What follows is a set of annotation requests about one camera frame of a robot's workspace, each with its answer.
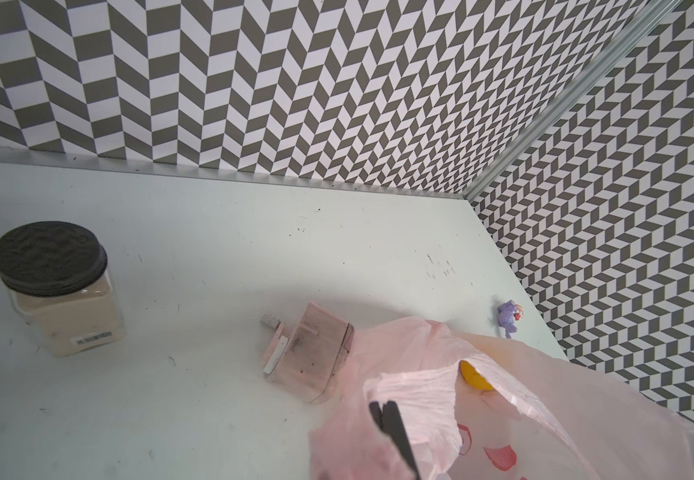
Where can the pink plastic bag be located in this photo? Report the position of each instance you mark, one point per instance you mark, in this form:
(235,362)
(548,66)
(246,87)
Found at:
(546,419)

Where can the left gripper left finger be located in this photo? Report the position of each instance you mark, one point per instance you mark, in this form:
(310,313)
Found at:
(377,414)

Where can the yellow fake fruit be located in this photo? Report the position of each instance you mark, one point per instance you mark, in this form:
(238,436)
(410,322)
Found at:
(473,378)

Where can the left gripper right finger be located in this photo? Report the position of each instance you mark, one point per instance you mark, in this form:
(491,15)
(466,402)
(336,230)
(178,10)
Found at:
(393,425)

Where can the purple toy figure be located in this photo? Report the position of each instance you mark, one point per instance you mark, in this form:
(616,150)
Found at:
(509,313)

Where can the jar with black lid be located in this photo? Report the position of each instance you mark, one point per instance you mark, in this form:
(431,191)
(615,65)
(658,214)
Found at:
(58,279)

